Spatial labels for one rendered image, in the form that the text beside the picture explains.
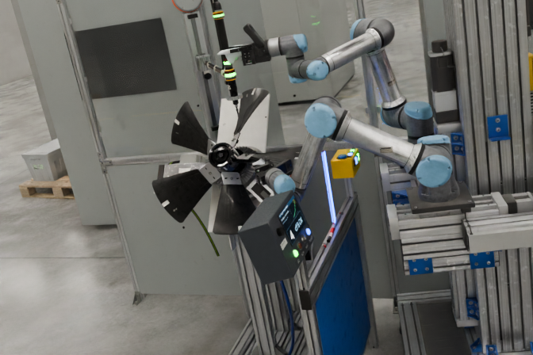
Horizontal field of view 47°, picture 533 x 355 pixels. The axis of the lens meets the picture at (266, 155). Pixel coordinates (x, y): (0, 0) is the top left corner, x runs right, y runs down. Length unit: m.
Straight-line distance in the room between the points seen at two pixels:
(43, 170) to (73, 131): 1.74
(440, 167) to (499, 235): 0.33
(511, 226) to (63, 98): 3.96
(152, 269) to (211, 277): 0.41
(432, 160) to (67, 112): 3.81
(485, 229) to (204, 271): 2.11
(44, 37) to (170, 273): 2.31
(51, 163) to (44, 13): 2.19
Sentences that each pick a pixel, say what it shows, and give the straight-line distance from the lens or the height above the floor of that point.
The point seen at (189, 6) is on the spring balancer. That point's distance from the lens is 3.27.
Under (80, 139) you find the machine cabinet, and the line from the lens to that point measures 5.44.
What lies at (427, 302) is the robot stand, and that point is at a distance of 3.31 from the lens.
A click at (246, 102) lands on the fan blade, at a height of 1.39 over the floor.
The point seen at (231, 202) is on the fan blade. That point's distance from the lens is 2.64.
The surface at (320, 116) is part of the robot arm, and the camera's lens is 2.15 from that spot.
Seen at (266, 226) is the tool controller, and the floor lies 1.24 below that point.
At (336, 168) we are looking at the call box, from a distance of 2.84.
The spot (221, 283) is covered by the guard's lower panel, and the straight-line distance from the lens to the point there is 3.96.
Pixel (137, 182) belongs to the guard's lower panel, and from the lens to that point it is 3.90.
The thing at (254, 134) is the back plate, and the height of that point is 1.20.
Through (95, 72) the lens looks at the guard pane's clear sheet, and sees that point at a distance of 3.83.
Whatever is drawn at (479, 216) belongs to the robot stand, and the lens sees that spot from 2.41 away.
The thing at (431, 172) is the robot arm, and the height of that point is 1.21.
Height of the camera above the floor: 1.97
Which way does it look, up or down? 17 degrees down
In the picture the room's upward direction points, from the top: 11 degrees counter-clockwise
